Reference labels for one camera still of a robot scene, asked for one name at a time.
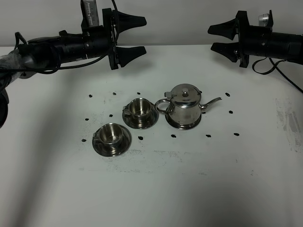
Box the rear steel teacup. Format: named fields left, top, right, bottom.
left=123, top=97, right=152, bottom=124

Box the steel teacup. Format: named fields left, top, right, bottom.
left=123, top=97, right=152, bottom=124
left=92, top=123, right=124, bottom=153

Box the front steel saucer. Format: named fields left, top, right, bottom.
left=96, top=125, right=132, bottom=157

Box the teapot steel saucer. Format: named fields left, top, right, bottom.
left=165, top=115, right=202, bottom=130

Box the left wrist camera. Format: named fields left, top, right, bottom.
left=80, top=0, right=99, bottom=27

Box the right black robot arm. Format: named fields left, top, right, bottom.
left=208, top=11, right=303, bottom=68

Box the front steel teacup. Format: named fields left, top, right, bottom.
left=92, top=123, right=124, bottom=153

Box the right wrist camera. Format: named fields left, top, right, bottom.
left=258, top=10, right=274, bottom=27

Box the stainless steel teapot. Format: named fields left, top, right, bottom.
left=154, top=84, right=221, bottom=124

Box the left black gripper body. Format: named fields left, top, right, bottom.
left=81, top=8, right=118, bottom=70

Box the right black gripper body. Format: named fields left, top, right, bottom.
left=235, top=11, right=272, bottom=68

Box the rear steel saucer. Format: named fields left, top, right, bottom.
left=122, top=103, right=159, bottom=130

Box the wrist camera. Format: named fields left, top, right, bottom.
left=258, top=10, right=274, bottom=27
left=80, top=0, right=99, bottom=27

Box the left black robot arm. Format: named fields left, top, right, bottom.
left=0, top=9, right=147, bottom=125

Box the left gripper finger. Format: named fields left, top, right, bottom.
left=117, top=11, right=146, bottom=33
left=116, top=46, right=146, bottom=67

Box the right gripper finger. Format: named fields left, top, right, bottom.
left=211, top=42, right=238, bottom=62
left=207, top=19, right=237, bottom=40

